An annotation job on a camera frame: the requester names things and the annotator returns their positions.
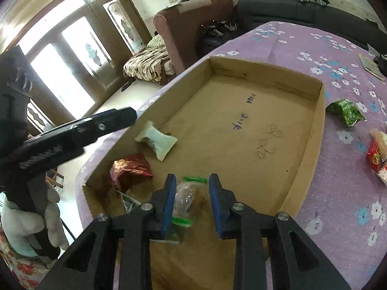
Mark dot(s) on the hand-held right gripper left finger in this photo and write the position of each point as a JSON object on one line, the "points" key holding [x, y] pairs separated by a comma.
{"points": [[169, 208]]}

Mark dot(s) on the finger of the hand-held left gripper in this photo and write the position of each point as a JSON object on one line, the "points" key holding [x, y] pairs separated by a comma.
{"points": [[90, 125]]}

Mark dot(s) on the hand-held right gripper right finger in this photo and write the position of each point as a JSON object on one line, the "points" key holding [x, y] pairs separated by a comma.
{"points": [[216, 208]]}

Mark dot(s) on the clear bag with green seal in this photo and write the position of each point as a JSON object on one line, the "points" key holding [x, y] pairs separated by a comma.
{"points": [[186, 196]]}

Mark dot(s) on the large green snack packet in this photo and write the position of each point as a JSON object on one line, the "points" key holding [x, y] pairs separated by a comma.
{"points": [[128, 201]]}

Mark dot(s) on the dark red shiny snack packet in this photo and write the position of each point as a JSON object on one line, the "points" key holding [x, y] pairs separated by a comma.
{"points": [[130, 169]]}

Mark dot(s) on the shallow cardboard box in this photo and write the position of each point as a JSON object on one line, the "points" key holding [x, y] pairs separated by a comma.
{"points": [[226, 111]]}

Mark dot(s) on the small green snack packet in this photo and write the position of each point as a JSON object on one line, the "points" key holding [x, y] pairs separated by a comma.
{"points": [[344, 111]]}

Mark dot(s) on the red white snack packet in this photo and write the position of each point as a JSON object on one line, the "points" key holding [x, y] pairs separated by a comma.
{"points": [[383, 173]]}

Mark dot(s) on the dark slipper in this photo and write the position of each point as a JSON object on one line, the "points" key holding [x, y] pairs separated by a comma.
{"points": [[127, 86]]}

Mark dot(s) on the wooden chair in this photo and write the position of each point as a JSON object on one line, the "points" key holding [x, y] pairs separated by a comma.
{"points": [[56, 179]]}

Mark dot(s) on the wooden glass door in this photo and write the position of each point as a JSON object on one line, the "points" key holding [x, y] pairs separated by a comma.
{"points": [[96, 21]]}

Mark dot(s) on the white plush toy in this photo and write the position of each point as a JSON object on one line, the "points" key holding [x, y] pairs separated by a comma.
{"points": [[18, 226]]}

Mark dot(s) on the green patterned pillow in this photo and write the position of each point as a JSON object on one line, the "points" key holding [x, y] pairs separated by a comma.
{"points": [[155, 40]]}

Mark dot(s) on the floral cloth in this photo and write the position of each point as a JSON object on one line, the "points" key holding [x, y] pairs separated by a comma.
{"points": [[21, 268]]}

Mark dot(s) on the black sofa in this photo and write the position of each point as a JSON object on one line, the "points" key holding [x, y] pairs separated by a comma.
{"points": [[272, 9]]}

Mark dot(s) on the beige booklet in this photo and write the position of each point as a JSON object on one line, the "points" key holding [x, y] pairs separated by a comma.
{"points": [[369, 65]]}

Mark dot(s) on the dark object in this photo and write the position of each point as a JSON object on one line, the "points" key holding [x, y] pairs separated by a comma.
{"points": [[380, 59]]}

